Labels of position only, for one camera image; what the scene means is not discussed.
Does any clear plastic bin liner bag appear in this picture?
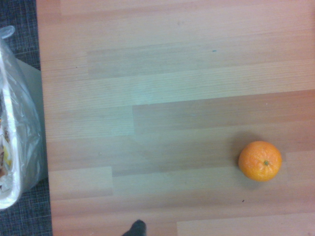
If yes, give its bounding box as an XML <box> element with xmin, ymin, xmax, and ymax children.
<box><xmin>0</xmin><ymin>25</ymin><xmax>44</xmax><ymax>210</ymax></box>

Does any orange tangerine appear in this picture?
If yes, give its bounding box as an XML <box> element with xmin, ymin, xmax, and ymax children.
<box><xmin>238</xmin><ymin>141</ymin><xmax>283</xmax><ymax>183</ymax></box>

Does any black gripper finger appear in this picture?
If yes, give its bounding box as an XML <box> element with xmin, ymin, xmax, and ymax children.
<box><xmin>122</xmin><ymin>219</ymin><xmax>148</xmax><ymax>236</ymax></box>

